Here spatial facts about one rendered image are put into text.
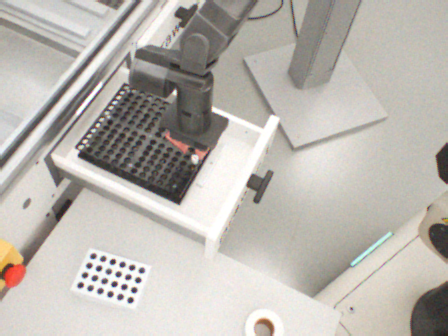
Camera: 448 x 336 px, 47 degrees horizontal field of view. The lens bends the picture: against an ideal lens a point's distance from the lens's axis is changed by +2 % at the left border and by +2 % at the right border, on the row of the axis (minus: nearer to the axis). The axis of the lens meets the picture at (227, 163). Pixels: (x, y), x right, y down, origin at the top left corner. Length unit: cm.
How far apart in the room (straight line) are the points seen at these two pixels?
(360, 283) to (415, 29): 147
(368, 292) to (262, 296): 64
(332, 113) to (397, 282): 83
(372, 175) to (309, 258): 45
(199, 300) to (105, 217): 26
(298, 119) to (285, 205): 39
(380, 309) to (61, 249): 94
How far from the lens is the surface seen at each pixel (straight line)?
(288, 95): 218
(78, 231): 106
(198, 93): 75
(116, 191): 95
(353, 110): 222
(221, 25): 72
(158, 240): 104
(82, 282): 99
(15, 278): 92
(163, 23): 114
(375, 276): 162
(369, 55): 249
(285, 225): 191
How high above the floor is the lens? 173
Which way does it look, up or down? 60 degrees down
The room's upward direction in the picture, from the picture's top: 9 degrees clockwise
